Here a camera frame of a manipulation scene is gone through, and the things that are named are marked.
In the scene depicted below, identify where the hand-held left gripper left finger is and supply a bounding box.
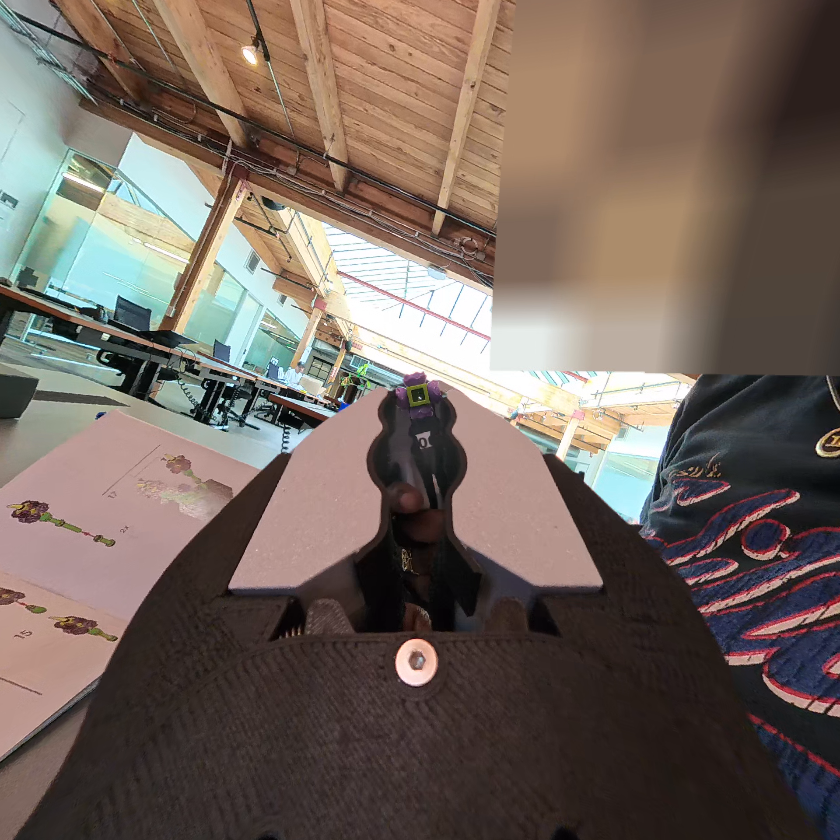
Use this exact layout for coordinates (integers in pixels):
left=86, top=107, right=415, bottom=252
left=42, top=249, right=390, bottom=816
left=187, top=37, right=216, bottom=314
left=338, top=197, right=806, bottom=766
left=230, top=390, right=401, bottom=618

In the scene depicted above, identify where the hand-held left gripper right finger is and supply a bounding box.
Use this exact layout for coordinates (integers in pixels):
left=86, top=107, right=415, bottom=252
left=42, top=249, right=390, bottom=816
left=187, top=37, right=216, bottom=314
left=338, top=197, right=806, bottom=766
left=436, top=390, right=605, bottom=618

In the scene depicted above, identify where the black office chair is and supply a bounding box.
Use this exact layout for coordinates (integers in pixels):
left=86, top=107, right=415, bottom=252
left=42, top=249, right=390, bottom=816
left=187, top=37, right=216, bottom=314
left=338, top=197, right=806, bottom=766
left=99, top=296, right=165, bottom=395

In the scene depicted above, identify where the white instruction booklet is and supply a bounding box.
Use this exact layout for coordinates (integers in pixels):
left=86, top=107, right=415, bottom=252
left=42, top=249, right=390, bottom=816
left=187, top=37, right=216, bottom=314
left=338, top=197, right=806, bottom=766
left=0, top=411, right=259, bottom=762

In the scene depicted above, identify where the purple yellow flower assembly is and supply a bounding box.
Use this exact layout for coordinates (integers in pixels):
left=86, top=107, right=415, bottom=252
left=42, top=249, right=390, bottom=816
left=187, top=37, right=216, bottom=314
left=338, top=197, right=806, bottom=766
left=393, top=374, right=447, bottom=418

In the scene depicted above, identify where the wooden table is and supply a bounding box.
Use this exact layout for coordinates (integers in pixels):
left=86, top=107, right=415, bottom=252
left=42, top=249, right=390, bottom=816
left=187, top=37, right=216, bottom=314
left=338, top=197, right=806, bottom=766
left=256, top=388, right=342, bottom=427
left=0, top=283, right=198, bottom=395

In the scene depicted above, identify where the person's dark clothing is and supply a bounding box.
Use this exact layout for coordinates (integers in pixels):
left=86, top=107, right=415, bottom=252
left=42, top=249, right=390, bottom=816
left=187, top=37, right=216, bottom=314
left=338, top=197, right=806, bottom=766
left=640, top=374, right=840, bottom=834

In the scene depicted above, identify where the gold pendant necklace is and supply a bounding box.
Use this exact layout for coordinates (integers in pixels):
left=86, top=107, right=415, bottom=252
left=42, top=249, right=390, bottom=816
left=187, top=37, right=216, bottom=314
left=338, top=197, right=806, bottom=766
left=812, top=376, right=840, bottom=460

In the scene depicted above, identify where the grey desk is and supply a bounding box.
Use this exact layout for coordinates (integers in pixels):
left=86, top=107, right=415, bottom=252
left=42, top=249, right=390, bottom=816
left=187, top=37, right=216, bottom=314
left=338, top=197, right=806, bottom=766
left=0, top=344, right=336, bottom=840

